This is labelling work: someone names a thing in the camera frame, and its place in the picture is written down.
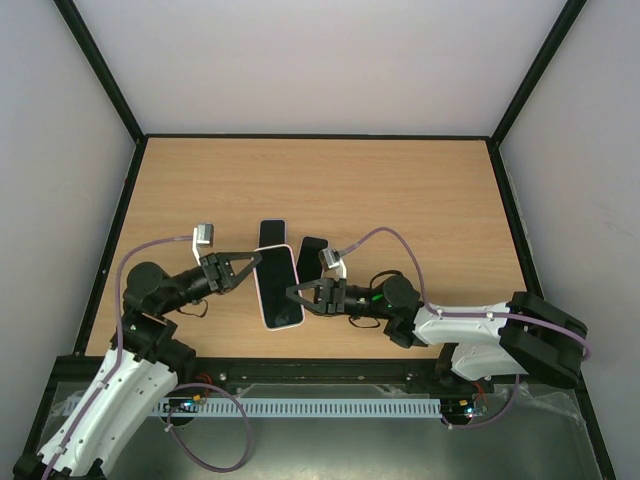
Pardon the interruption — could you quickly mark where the blue phone black screen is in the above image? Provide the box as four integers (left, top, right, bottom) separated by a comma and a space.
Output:
259, 219, 287, 249

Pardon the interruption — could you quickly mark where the blue phone back up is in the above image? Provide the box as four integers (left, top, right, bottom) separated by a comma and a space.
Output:
296, 237, 329, 284

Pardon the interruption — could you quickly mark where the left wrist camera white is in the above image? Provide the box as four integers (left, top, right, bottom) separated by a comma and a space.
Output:
191, 223, 214, 265

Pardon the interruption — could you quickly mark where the black enclosure frame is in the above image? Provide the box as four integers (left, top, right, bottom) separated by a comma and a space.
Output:
14, 1, 585, 479

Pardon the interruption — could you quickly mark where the black front rail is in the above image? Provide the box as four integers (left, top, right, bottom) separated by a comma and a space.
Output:
49, 355, 581, 396

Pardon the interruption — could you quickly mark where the pink phone case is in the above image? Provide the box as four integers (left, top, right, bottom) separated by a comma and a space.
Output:
252, 243, 307, 332

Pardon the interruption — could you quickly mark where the white slotted cable duct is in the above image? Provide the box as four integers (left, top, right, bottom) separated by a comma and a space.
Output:
174, 398, 441, 419

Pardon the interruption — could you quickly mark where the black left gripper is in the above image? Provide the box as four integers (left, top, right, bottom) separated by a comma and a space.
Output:
158, 252, 263, 315

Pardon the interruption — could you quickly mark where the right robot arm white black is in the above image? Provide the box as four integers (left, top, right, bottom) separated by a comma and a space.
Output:
286, 270, 588, 392

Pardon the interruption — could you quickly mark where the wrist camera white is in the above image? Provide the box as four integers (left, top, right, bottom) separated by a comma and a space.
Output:
318, 247, 347, 279
191, 223, 214, 265

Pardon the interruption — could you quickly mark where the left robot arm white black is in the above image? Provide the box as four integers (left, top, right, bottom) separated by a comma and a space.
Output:
13, 251, 261, 479

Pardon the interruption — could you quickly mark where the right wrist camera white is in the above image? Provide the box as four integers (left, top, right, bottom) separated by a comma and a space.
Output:
318, 247, 347, 279

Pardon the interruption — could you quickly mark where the lavender phone case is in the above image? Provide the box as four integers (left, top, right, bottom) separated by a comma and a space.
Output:
257, 218, 289, 250

